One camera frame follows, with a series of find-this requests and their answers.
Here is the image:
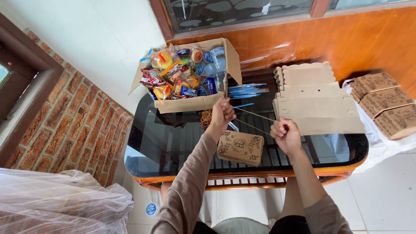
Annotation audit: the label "person's right hand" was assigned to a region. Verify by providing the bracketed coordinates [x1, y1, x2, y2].
[270, 117, 303, 155]

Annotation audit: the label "person's left hand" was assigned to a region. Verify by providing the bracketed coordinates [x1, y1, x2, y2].
[208, 97, 237, 131]

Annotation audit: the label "tan stretched rubber band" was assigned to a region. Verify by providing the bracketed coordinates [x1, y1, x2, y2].
[231, 107, 277, 135]

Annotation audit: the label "pile of tan rubber bands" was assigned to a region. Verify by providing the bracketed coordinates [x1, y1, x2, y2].
[199, 109, 214, 128]

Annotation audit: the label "pile of blue wrapped straws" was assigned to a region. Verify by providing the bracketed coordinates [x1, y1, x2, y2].
[227, 83, 270, 99]

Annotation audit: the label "open brown cardboard carton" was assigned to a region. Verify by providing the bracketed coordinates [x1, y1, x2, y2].
[129, 38, 243, 114]

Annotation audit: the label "closed printed kraft snack box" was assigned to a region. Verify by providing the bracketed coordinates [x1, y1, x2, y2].
[373, 104, 416, 141]
[350, 72, 400, 103]
[217, 130, 265, 167]
[358, 87, 415, 119]

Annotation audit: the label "stack of flat kraft boxes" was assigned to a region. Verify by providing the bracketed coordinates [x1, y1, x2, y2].
[272, 61, 366, 136]

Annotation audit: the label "cluster of sealed water cups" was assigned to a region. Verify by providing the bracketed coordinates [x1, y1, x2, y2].
[195, 47, 227, 95]

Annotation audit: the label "heap of assorted snack packets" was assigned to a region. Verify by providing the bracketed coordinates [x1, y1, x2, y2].
[140, 45, 208, 101]

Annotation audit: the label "glass-top wooden table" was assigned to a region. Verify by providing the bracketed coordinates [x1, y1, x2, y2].
[124, 68, 370, 192]

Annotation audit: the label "person's right leg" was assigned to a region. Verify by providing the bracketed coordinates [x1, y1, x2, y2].
[279, 177, 307, 219]

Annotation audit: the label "person's leg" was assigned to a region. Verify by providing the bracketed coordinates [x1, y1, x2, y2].
[160, 181, 173, 206]
[279, 177, 307, 219]

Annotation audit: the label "white plastic bag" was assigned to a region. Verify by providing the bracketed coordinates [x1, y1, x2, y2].
[321, 78, 416, 173]

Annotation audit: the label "person's black shorts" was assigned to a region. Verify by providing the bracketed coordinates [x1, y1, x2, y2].
[193, 214, 312, 234]

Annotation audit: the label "person's left leg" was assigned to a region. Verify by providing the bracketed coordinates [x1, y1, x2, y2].
[160, 181, 173, 206]

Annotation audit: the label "grey-green stool seat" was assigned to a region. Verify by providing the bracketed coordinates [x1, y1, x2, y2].
[213, 217, 270, 234]

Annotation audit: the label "large translucent plastic bag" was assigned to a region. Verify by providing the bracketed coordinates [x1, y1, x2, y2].
[0, 167, 135, 234]

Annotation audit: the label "patterned glass window with frame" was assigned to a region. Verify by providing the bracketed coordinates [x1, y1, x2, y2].
[149, 0, 416, 41]

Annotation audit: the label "dark wooden door frame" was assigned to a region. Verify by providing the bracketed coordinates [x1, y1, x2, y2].
[0, 12, 65, 168]

